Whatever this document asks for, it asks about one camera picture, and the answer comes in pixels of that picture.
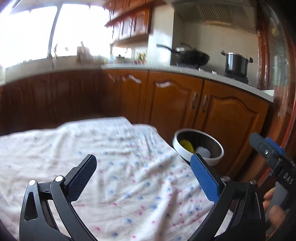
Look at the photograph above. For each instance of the white rimmed trash bin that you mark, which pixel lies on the white rimmed trash bin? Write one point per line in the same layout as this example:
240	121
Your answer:
198	138

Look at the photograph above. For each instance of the brown upper wall cabinets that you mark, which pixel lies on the brown upper wall cabinets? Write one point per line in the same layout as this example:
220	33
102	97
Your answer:
130	22

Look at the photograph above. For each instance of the range hood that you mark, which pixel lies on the range hood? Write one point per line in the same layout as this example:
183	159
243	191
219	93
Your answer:
235	14

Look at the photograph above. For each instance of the utensil holder on counter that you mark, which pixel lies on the utensil holder on counter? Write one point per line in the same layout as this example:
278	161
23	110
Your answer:
83	54

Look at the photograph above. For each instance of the white foam fruit net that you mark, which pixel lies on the white foam fruit net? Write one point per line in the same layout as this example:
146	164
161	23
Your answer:
204	152

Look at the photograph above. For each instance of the yellow foam fruit net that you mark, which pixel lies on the yellow foam fruit net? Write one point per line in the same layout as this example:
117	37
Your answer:
187	146

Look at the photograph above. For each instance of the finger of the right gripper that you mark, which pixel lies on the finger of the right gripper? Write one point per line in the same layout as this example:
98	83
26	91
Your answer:
276	146
262	146

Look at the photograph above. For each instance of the black wok pan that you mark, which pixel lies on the black wok pan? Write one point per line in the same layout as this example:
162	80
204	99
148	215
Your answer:
187	55

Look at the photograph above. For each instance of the brown lower kitchen cabinets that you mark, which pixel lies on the brown lower kitchen cabinets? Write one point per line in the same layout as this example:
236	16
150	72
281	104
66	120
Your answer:
167	101

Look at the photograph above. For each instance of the person's right hand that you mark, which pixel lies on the person's right hand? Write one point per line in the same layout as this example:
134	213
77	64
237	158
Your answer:
276	214

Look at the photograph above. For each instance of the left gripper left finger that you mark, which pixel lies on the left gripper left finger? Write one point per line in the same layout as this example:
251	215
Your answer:
47	212

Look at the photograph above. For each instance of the kitchen window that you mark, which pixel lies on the kitchen window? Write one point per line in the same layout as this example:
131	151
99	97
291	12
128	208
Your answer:
35	30

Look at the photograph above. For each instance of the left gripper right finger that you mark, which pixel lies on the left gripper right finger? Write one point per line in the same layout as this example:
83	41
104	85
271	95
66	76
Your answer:
237	213

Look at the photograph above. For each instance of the steel cooking pot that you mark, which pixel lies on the steel cooking pot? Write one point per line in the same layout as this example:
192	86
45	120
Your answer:
236	64

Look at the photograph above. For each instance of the white dotted tablecloth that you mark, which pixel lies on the white dotted tablecloth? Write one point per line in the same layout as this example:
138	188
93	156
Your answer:
141	189

